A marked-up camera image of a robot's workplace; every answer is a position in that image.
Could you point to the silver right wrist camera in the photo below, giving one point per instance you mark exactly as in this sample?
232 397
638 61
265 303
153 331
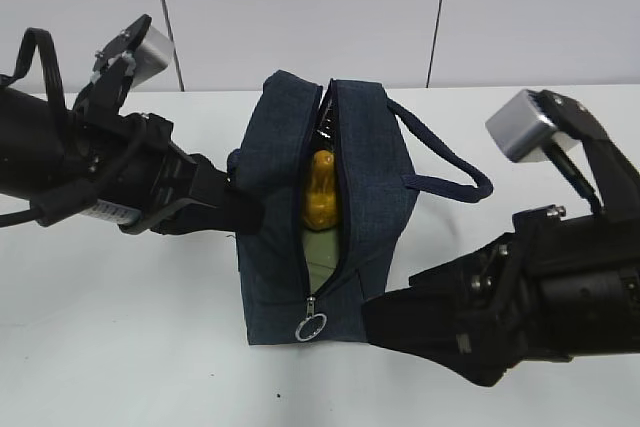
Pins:
521 129

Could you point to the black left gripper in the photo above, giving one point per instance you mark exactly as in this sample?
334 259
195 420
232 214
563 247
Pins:
128 169

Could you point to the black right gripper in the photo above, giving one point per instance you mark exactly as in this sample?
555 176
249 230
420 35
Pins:
477 315

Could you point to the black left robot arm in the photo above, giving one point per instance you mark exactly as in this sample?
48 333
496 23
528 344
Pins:
32 158

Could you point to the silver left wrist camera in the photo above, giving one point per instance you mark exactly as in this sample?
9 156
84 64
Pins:
152 56

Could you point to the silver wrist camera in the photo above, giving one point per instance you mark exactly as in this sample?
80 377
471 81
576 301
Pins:
521 129
152 56

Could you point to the yellow pear-shaped squash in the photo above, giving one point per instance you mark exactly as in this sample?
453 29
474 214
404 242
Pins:
321 195

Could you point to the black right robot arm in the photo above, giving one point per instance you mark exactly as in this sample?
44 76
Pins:
550 290

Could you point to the dark blue lunch bag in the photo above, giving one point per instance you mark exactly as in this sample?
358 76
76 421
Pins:
338 170

